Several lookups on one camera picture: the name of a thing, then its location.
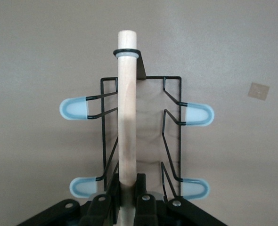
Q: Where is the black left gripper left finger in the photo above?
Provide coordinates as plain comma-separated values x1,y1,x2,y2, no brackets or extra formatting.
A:
16,173,122,226

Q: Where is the brown tape patch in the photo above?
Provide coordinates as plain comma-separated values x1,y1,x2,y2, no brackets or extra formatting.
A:
247,82,270,101

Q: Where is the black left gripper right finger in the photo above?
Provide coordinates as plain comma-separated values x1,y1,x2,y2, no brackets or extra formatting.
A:
133,173,227,226

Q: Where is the black wire cup holder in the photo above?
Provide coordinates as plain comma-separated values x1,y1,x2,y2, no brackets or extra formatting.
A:
58,30,215,226

